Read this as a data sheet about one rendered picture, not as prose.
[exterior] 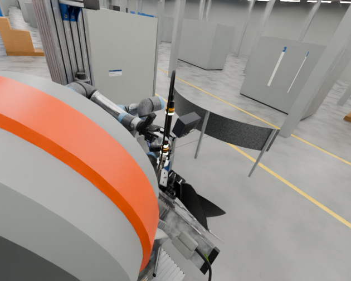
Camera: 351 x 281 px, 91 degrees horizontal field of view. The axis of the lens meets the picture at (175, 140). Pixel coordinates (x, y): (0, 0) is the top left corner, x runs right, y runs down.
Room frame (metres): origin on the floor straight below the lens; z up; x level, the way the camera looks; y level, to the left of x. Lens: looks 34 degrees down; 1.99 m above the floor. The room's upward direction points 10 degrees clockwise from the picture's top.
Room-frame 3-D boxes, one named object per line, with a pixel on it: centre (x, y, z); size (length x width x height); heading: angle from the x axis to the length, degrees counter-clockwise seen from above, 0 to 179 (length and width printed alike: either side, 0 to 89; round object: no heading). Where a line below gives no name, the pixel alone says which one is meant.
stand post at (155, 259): (0.61, 0.01, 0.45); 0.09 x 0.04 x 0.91; 53
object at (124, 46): (2.63, 0.91, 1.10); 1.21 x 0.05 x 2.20; 143
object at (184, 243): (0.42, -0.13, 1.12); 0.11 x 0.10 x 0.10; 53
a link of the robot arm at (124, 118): (0.90, 0.30, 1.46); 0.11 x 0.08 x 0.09; 63
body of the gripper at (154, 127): (0.83, 0.16, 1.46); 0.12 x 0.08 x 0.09; 63
